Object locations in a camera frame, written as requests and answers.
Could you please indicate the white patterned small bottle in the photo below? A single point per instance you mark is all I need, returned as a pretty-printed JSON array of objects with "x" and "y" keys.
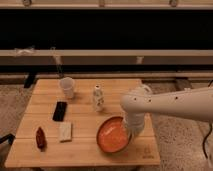
[{"x": 98, "y": 99}]

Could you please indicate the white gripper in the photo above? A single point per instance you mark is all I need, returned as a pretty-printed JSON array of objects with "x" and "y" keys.
[{"x": 134, "y": 123}]

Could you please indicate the dark red chili pepper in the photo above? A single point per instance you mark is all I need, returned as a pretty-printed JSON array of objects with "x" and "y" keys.
[{"x": 41, "y": 139}]

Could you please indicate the white rectangular sponge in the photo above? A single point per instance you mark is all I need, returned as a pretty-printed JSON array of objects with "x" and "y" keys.
[{"x": 65, "y": 131}]

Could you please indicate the black rectangular box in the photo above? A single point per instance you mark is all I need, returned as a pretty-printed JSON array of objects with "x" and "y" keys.
[{"x": 60, "y": 111}]

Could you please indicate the clear plastic cup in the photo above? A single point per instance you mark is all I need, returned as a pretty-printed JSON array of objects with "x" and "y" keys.
[{"x": 67, "y": 86}]

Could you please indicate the wooden table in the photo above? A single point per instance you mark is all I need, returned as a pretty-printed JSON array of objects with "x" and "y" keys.
[{"x": 82, "y": 150}]

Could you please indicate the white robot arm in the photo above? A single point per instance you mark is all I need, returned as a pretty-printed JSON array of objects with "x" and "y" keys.
[{"x": 195, "y": 104}]

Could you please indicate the black clamp at left edge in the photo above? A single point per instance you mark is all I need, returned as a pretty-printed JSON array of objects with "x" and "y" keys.
[{"x": 9, "y": 138}]

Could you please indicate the orange ceramic bowl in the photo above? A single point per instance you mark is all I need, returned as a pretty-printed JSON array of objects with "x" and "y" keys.
[{"x": 112, "y": 136}]

